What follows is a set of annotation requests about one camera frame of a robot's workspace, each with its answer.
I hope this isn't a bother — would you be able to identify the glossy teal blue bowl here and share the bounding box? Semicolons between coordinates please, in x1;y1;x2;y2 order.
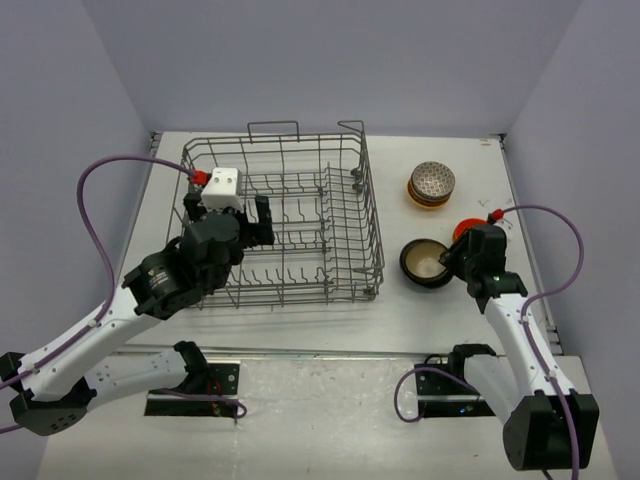
405;272;452;290

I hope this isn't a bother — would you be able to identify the black patterned bowl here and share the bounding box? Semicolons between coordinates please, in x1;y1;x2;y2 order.
399;238;453;277

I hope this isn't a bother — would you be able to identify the orange bowl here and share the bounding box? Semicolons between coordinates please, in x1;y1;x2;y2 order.
452;218;487;242

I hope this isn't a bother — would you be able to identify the yellow bowl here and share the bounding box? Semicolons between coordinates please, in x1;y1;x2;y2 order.
412;202;446;210

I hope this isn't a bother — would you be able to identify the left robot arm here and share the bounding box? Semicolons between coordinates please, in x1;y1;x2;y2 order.
1;195;275;436

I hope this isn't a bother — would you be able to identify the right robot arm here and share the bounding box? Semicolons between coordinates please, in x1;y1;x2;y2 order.
439;224;599;478

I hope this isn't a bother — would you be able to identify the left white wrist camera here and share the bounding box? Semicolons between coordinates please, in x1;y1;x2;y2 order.
201;167;244;211

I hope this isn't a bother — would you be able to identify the grey wire dish rack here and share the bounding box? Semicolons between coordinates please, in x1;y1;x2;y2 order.
180;120;385;310

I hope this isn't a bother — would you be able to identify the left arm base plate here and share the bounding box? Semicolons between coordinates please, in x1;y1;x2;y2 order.
144;362;243;419

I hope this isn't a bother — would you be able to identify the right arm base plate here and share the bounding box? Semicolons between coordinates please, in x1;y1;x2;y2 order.
414;354;495;420

